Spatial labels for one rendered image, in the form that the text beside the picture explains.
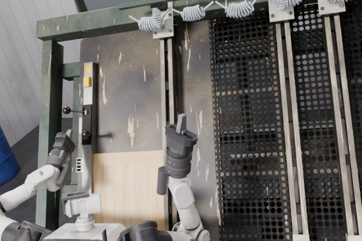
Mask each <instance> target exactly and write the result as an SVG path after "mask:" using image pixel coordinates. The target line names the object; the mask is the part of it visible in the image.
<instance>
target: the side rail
mask: <svg viewBox="0 0 362 241"><path fill-rule="evenodd" d="M63 63H64V47H63V45H61V44H59V43H57V42H55V41H53V40H47V41H43V49H42V63H41V91H40V118H39V145H38V169H40V168H41V167H43V166H45V163H46V160H47V158H48V156H49V153H50V152H51V150H53V149H54V148H53V145H54V143H55V137H56V135H57V133H58V132H61V121H62V83H63V79H62V78H61V64H63ZM57 194H58V191H54V192H51V191H49V190H48V189H47V188H46V186H45V184H44V183H43V184H41V185H40V186H39V187H38V189H37V200H36V225H39V226H42V227H44V228H47V229H49V230H52V231H56V230H57V229H59V201H57Z"/></svg>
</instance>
